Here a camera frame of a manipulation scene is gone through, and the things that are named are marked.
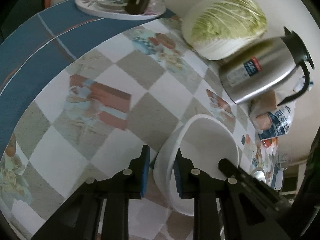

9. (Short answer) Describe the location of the toast bread bag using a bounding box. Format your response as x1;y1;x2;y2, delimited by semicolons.
249;76;305;140

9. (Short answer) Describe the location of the napa cabbage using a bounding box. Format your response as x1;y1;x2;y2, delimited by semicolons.
182;0;267;61

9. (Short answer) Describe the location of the white rectangular device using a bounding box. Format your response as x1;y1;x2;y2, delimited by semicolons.
271;166;284;191

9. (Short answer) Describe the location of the white square bowl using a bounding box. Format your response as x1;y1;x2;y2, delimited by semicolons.
153;114;239;216

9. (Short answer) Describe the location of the stainless steel round tray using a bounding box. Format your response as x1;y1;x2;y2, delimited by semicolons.
251;168;266;184

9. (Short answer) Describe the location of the white saucer tray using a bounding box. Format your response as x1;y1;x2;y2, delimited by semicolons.
75;0;167;21

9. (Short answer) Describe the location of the clear glass pitcher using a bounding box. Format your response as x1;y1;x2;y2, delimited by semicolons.
275;152;290;171

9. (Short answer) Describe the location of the checkered printed tablecloth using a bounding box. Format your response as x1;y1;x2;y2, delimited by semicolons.
1;18;274;239

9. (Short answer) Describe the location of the stainless steel thermos jug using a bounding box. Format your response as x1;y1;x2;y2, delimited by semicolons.
219;28;314;106

